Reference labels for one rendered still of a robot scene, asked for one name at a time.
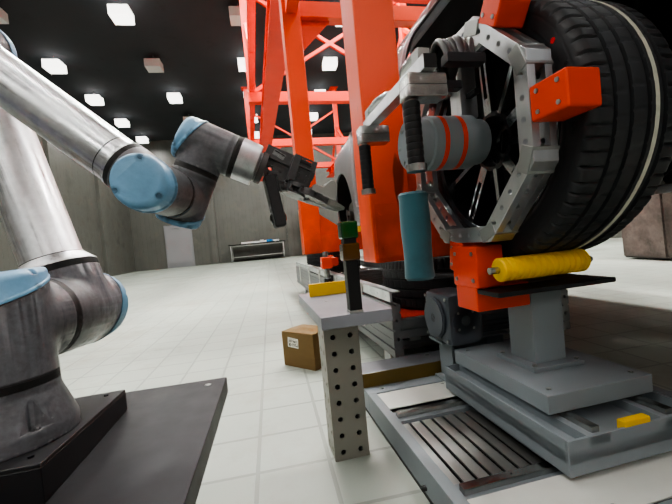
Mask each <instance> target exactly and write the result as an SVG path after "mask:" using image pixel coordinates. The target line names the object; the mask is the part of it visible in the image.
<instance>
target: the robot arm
mask: <svg viewBox="0 0 672 504"><path fill-rule="evenodd" d="M36 133H37V134H38V135H39V136H41V137H42V138H44V139H45V140H46V141H48V142H49V143H50V144H52V145H53V146H55V147H56V148H57V149H59V150H60V151H62V152H63V153H64V154H66V155H67V156H68V157H70V158H71V159H73V160H74V161H75V162H77V163H78V164H80V165H81V166H82V167H84V168H85V169H86V170H88V171H89V172H91V173H92V174H93V175H95V176H96V177H98V178H99V179H100V180H102V182H103V183H104V184H105V185H106V186H108V187H109V188H110V189H111V190H112V192H113V194H114V195H115V197H116V198H117V199H118V200H119V201H120V202H121V203H122V204H124V205H126V206H127V207H129V208H131V209H133V210H135V211H138V212H142V213H153V214H155V216H156V217H157V218H158V219H159V220H161V221H163V222H166V223H168V224H171V225H174V226H178V227H182V228H186V229H187V228H188V229H197V228H199V227H200V225H201V223H202V221H203V220H204V218H205V213H206V210H207V207H208V205H209V202H210V199H211V197H212V194H213V191H214V188H215V186H216V183H217V180H218V178H219V175H220V174H221V175H223V176H226V177H229V178H232V179H234V180H237V181H239V182H242V183H244V184H247V185H250V183H251V181H252V180H253V183H256V184H259V182H260V180H261V177H262V176H263V177H264V178H263V185H264V189H265V193H266V197H267V202H268V206H269V210H270V221H271V223H272V224H273V227H274V228H275V229H278V228H282V227H284V226H286V224H287V223H286V221H287V216H286V214H285V213H284V210H283V205H282V201H281V197H280V193H282V194H283V195H285V196H287V197H289V198H292V199H295V200H299V201H302V202H304V203H307V204H310V205H313V206H317V207H321V208H324V209H328V210H332V211H341V210H344V209H345V207H344V206H342V205H341V204H339V203H338V202H337V201H336V198H337V183H336V182H335V181H333V180H330V181H329V182H328V183H325V184H324V185H323V186H321V185H319V184H314V185H312V187H309V186H310V183H311V182H312V181H313V178H314V175H315V170H316V167H317V164H318V163H317V162H315V161H312V160H310V159H308V158H305V157H303V156H301V155H299V154H295V155H293V154H290V153H288V152H286V151H284V150H281V149H279V148H277V147H274V146H272V145H270V144H269V145H268V147H267V149H266V152H265V151H264V153H262V151H263V148H264V147H263V146H262V145H260V144H258V143H255V142H253V141H251V140H248V139H246V138H243V137H240V136H238V135H236V134H234V133H231V132H229V131H227V130H225V129H222V128H220V127H218V126H215V125H213V124H211V123H209V121H204V120H201V119H199V118H196V117H188V118H186V119H185V120H184V121H183V122H182V124H181V125H180V127H179V129H178V130H177V132H176V135H175V137H174V141H173V142H172V146H171V154H172V156H173V157H176V159H175V162H174V164H173V166H172V167H171V166H170V165H168V164H166V163H165V162H164V161H162V160H161V159H159V158H158V157H157V156H155V155H154V154H152V153H151V152H150V151H148V150H147V149H146V148H144V147H143V146H142V145H140V144H138V143H135V142H133V141H132V140H131V139H129V138H128V137H126V136H125V135H124V134H122V133H121V132H119V131H118V130H117V129H115V128H114V127H113V126H111V125H110V124H108V123H107V122H106V121H104V120H103V119H101V118H100V117H99V116H97V115H96V114H95V113H93V112H92V111H90V110H89V109H88V108H86V107H85V106H83V105H82V104H81V103H79V102H78V101H77V100H75V99H74V98H72V97H71V96H70V95H68V94H67V93H65V92H64V91H63V90H61V89H60V88H59V87H57V86H56V85H54V84H53V83H52V82H50V81H49V80H47V79H46V78H45V77H43V76H42V75H41V74H39V73H38V72H36V71H35V70H34V69H32V68H31V67H30V66H28V65H27V64H25V63H24V62H23V61H21V60H20V59H18V57H17V52H16V49H15V46H14V44H13V43H12V41H11V40H10V39H9V37H8V36H7V35H6V34H5V33H4V32H2V31H1V30H0V221H1V223H2V226H3V228H4V231H5V233H6V236H7V238H8V241H9V243H10V246H11V248H12V251H13V253H14V256H15V258H16V261H17V263H18V266H19V267H18V269H17V270H9V271H2V272H0V463H1V462H4V461H7V460H10V459H13V458H16V457H18V456H21V455H24V454H26V453H29V452H31V451H33V450H36V449H38V448H40V447H43V446H45V445H47V444H49V443H51V442H53V441H55V440H57V439H58V438H60V437H62V436H64V435H65V434H67V433H68V432H70V431H71V430H73V429H74V428H75V427H76V426H77V425H78V424H79V423H80V421H81V413H80V407H79V405H78V403H77V402H76V400H75V398H74V397H73V395H72V394H71V392H70V391H69V389H68V388H67V386H66V385H65V383H64V381H63V380H62V376H61V369H60V360H59V355H60V354H63V353H66V352H68V351H71V350H74V349H76V348H79V347H82V346H85V345H87V344H91V343H94V342H97V341H99V340H101V339H103V338H104V337H106V336H108V335H109V334H111V333H112V332H114V331H115V330H116V329H117V328H118V327H119V326H120V325H121V324H122V322H123V321H124V319H125V317H126V314H127V311H128V296H127V294H126V290H125V288H124V286H123V285H122V283H121V282H120V281H119V280H117V279H116V278H114V277H113V276H110V275H108V274H105V273H103V271H102V268H101V266H100V263H99V261H98V258H97V256H95V255H93V254H90V253H88V252H85V251H84V250H83V249H82V247H81V244H80V242H79V239H78V237H77V234H76V232H75V229H74V227H73V224H72V222H71V219H70V217H69V214H68V212H67V209H66V207H65V204H64V202H63V199H62V197H61V194H60V192H59V189H58V187H57V184H56V182H55V179H54V177H53V174H52V172H51V169H50V167H49V164H48V162H47V159H46V157H45V154H44V152H43V149H42V147H41V144H40V142H39V139H38V137H37V135H36ZM302 158H303V159H302ZM306 160H307V161H306ZM308 161H310V162H312V163H310V162H308ZM268 168H271V169H272V170H271V171H270V170H269V169H268Z"/></svg>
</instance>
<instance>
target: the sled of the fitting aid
mask: <svg viewBox="0 0 672 504"><path fill-rule="evenodd" d="M444 369H445V380H446V388H447V389H448V390H450V391H451V392H452V393H454V394H455V395H457V396H458V397H459V398H461V399H462V400H463V401H465V402H466V403H468V404H469V405H470V406H472V407H473V408H474V409H476V410H477V411H479V412H480V413H481V414H483V415H484V416H485V417H487V418H488V419H490V420H491V421H492V422H494V423H495V424H496V425H498V426H499V427H501V428H502V429H503V430H505V431H506V432H507V433H509V434H510V435H512V436H513V437H514V438H516V439H517V440H518V441H520V442H521V443H523V444H524V445H525V446H527V447H528V448H529V449H531V450H532V451H534V452H535V453H536V454H538V455H539V456H541V457H542V458H543V459H545V460H546V461H547V462H549V463H550V464H552V465H553V466H554V467H556V468H557V469H558V470H560V471H561V472H563V473H564V474H565V475H567V476H569V478H574V477H578V476H581V475H585V474H589V473H592V472H596V471H599V470H603V469H607V468H610V467H614V466H618V465H621V464H625V463H629V462H632V461H636V460H639V459H643V458H647V457H650V456H654V455H658V454H661V453H665V452H669V451H672V398H671V397H668V396H665V395H662V394H660V393H657V392H654V391H653V392H649V393H645V394H641V395H636V396H632V397H627V398H623V399H619V400H614V401H610V402H605V403H601V404H597V405H592V406H588V407H583V408H579V409H575V410H570V411H566V412H561V413H557V414H553V415H548V414H546V413H544V412H543V411H541V410H539V409H537V408H536V407H534V406H532V405H530V404H528V403H527V402H525V401H523V400H521V399H520V398H518V397H516V396H514V395H513V394H511V393H509V392H507V391H505V390H504V389H502V388H500V387H498V386H497V385H495V384H493V383H491V382H490V381H488V380H486V379H484V378H482V377H481V376H479V375H477V374H475V373H474V372H472V371H470V370H468V369H467V368H465V367H463V366H461V365H459V364H458V363H457V364H452V365H446V366H444Z"/></svg>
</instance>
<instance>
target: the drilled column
mask: <svg viewBox="0 0 672 504"><path fill-rule="evenodd" d="M317 327H318V337H319V348H320V358H321V368H322V379H323V389H324V400H325V410H326V420H327V431H328V441H329V446H330V449H331V451H332V454H333V456H334V459H335V462H340V461H344V460H349V459H353V458H357V457H362V456H366V455H370V452H369V441H368V430H367V419H366V408H365V398H364V387H363V376H362V365H361V354H360V344H359V333H358V326H352V327H345V328H339V329H332V330H325V331H322V330H321V329H320V328H319V326H318V325H317ZM361 446H362V447H363V449H362V450H361Z"/></svg>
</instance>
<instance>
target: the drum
mask: <svg viewBox="0 0 672 504"><path fill-rule="evenodd" d="M421 123H422V134H423V135H422V136H423V145H424V149H423V150H424V157H425V162H426V163H427V169H428V171H440V170H458V169H469V168H471V167H473V166H474V165H478V164H480V163H482V162H483V161H484V160H485V159H486V158H487V156H488V154H489V152H490V149H491V143H492V135H491V130H490V127H489V125H488V123H487V122H486V121H484V120H482V119H477V118H476V117H474V116H472V115H451V116H424V117H422V118H421ZM404 126H405V124H404V123H403V124H402V126H401V129H400V132H399V137H398V155H399V159H400V162H401V164H402V166H403V167H404V168H405V169H406V165H408V161H407V160H408V158H407V150H406V146H407V145H406V137H405V127H404Z"/></svg>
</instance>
